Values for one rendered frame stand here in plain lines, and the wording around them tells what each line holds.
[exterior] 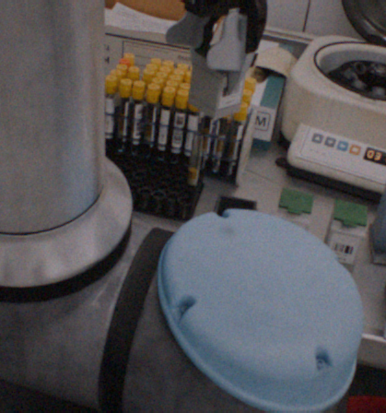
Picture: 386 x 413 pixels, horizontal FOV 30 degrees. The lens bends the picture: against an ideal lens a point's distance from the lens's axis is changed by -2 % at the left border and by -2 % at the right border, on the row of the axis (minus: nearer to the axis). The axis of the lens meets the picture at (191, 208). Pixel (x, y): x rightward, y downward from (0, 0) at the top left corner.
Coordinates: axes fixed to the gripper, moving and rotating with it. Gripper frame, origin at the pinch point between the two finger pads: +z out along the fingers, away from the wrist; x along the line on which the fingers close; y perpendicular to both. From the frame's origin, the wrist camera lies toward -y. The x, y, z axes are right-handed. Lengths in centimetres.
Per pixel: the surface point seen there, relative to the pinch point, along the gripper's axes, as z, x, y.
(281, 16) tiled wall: 12, -30, -44
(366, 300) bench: 20.1, 22.8, -5.9
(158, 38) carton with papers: 5.9, -20.3, -8.1
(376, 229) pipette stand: 17.2, 16.9, -14.2
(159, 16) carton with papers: 14, -42, -26
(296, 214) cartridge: 14.0, 11.8, -3.9
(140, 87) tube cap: 8.5, -13.7, -0.2
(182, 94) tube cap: 8.4, -9.2, -3.6
